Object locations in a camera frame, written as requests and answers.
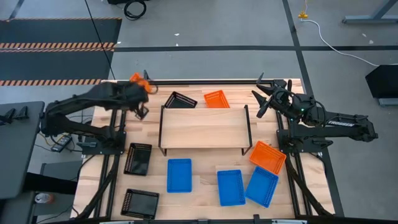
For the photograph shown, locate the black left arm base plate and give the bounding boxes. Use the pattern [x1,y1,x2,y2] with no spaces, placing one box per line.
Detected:
[81,130,127,156]

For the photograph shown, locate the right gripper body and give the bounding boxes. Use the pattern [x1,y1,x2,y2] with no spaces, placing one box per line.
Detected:
[256,79,307,121]

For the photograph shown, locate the black power adapter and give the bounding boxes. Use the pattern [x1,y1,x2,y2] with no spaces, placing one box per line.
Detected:
[50,134,73,153]

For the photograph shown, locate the black box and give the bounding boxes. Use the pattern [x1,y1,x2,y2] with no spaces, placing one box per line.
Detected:
[364,63,398,100]

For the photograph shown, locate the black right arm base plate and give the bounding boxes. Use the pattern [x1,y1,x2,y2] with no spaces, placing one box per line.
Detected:
[276,129,334,154]

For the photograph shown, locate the black plastic basket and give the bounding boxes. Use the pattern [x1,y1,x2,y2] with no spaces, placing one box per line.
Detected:
[164,91,198,109]
[120,188,160,220]
[123,142,153,177]

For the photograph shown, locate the drink can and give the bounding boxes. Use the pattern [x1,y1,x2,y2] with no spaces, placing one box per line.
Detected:
[34,192,55,205]

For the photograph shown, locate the black desk stand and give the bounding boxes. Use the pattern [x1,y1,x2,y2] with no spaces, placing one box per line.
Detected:
[14,105,30,121]
[1,108,16,124]

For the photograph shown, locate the blue plastic basket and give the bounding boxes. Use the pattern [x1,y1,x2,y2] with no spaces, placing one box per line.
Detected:
[244,166,280,208]
[166,158,193,194]
[216,169,247,207]

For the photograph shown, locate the grey box base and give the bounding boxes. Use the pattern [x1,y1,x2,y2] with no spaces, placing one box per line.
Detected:
[377,97,398,108]

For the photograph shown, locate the coiled black cable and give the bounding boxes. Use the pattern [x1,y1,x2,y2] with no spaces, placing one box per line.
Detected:
[123,0,147,21]

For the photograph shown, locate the yellow cable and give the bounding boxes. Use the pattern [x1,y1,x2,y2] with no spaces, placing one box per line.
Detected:
[37,130,72,147]

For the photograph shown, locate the white floor cable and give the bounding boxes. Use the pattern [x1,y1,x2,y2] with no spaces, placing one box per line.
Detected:
[300,18,398,67]

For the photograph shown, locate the wooden shelf with black frame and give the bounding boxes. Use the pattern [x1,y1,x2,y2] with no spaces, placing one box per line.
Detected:
[157,105,253,156]

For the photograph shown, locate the orange plastic basket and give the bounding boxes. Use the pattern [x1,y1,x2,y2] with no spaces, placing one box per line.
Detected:
[248,140,287,175]
[129,72,153,94]
[203,90,231,109]

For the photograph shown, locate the grey metal table foot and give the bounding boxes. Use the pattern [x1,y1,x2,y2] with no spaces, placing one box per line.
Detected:
[341,0,398,25]

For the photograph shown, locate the black equipment base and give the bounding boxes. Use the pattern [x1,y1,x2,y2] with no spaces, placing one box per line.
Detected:
[107,0,150,5]

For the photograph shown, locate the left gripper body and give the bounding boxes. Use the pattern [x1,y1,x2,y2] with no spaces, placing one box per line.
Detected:
[124,81,149,121]

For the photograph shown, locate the thin black floor cable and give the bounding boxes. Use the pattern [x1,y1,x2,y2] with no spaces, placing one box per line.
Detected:
[83,0,116,81]

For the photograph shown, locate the dark grey desk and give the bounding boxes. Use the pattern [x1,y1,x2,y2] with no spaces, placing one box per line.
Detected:
[0,100,46,200]

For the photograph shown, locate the grey cabinet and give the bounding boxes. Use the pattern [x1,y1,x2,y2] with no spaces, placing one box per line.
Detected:
[39,160,84,217]

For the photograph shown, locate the black hazard-striped floor mat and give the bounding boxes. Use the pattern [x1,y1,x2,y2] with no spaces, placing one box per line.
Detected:
[0,17,123,87]

